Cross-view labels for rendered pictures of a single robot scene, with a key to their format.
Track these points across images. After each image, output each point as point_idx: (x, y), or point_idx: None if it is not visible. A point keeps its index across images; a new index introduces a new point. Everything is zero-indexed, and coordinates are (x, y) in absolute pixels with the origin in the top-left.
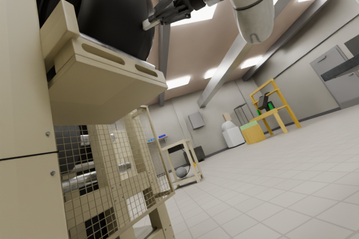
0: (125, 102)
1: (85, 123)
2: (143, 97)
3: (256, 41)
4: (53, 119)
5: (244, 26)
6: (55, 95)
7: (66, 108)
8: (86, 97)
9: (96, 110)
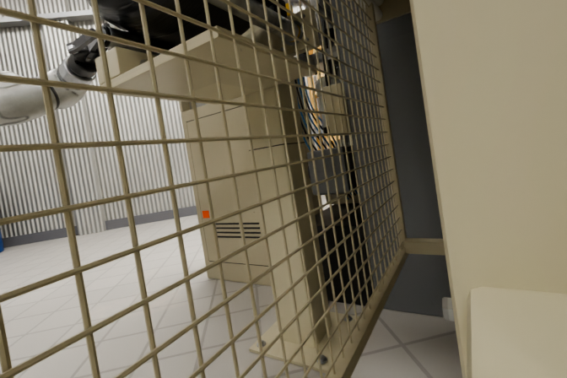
0: (179, 83)
1: (262, 57)
2: (145, 86)
3: (8, 121)
4: (280, 73)
5: (40, 108)
6: (246, 92)
7: (253, 83)
8: (226, 89)
9: (226, 76)
